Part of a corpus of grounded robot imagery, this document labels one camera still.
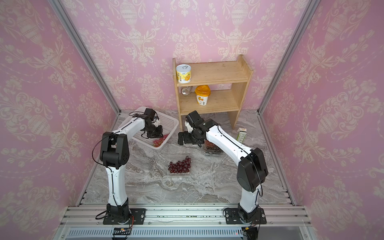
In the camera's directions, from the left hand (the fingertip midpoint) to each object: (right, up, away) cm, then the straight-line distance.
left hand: (162, 136), depth 101 cm
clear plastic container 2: (+33, -10, -7) cm, 35 cm away
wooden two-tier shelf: (+32, +30, -11) cm, 45 cm away
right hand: (+17, -2, -18) cm, 25 cm away
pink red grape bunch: (-3, -4, -4) cm, 6 cm away
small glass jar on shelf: (+16, +29, -5) cm, 34 cm away
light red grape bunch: (+32, -6, -4) cm, 33 cm away
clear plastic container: (+9, -14, -4) cm, 17 cm away
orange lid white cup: (+27, +27, -12) cm, 40 cm away
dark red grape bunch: (+13, -17, -14) cm, 26 cm away
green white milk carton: (+51, +2, -10) cm, 52 cm away
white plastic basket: (+3, +8, +5) cm, 10 cm away
